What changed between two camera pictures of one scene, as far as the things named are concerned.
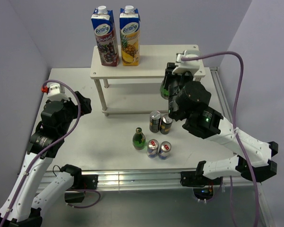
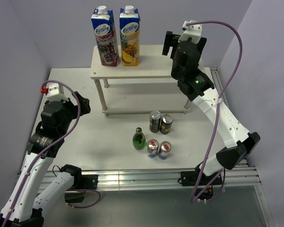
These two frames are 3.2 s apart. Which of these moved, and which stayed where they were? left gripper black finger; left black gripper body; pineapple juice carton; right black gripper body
Moved: right black gripper body
Stayed: left gripper black finger; pineapple juice carton; left black gripper body
